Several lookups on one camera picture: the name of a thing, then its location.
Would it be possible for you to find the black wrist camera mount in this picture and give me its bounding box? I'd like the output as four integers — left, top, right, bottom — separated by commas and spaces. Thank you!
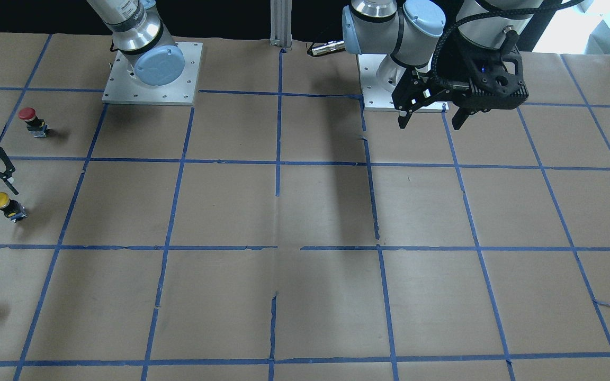
432, 26, 528, 115

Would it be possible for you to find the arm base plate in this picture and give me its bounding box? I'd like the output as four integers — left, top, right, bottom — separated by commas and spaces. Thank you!
102, 42, 203, 106
357, 53, 450, 113

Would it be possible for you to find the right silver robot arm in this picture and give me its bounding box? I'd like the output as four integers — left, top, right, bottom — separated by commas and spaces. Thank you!
0, 1, 186, 195

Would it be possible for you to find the aluminium frame post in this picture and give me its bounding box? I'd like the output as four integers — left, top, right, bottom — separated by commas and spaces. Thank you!
270, 0, 292, 50

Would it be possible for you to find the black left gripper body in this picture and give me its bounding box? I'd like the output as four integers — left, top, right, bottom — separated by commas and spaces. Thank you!
392, 68, 475, 109

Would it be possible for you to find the red push button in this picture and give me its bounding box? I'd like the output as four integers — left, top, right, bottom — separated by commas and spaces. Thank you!
17, 107, 48, 138

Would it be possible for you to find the yellow push button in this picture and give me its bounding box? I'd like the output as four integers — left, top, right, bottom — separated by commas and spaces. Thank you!
0, 192, 28, 223

